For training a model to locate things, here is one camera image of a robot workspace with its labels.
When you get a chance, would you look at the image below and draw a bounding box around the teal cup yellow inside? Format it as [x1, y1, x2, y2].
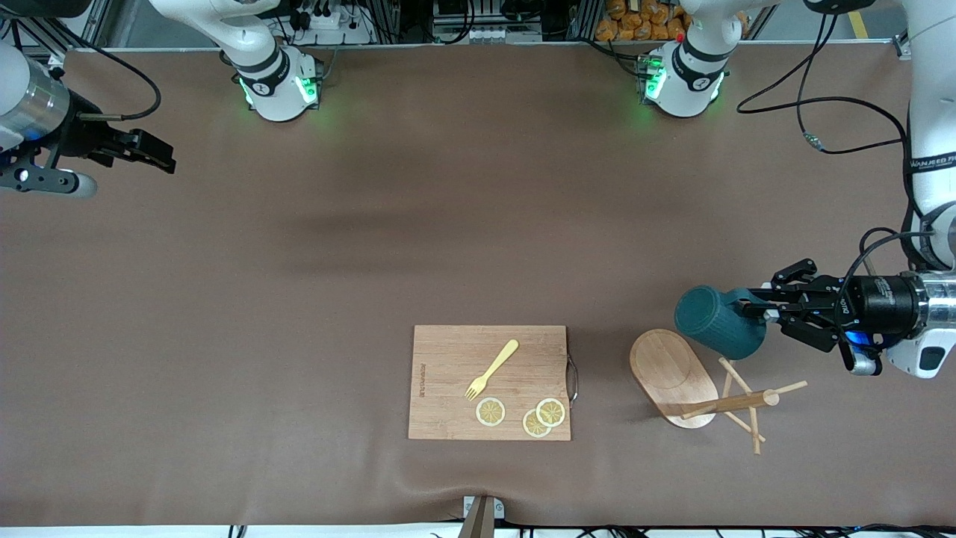
[674, 286, 769, 360]

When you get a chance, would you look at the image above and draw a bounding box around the wooden mug tree rack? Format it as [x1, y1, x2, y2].
[629, 329, 809, 455]

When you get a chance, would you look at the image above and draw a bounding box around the white power strip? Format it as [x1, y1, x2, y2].
[295, 6, 374, 46]

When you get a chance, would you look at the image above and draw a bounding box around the brown table mat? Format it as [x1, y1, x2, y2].
[0, 41, 956, 528]

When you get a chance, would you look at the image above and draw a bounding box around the yellow plastic fork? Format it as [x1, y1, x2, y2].
[465, 339, 520, 401]

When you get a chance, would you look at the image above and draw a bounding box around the white terminal block row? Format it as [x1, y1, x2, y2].
[435, 25, 544, 44]

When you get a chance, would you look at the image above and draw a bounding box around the bamboo cutting board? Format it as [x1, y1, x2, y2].
[408, 324, 580, 442]

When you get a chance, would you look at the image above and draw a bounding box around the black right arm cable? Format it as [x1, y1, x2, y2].
[0, 15, 162, 120]

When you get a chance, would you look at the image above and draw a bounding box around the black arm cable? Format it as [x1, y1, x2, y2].
[0, 15, 162, 120]
[736, 11, 934, 315]

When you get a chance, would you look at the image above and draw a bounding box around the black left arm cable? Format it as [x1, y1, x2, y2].
[736, 11, 934, 315]

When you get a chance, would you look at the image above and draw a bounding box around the gray camera mount post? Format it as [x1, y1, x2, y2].
[457, 495, 505, 538]

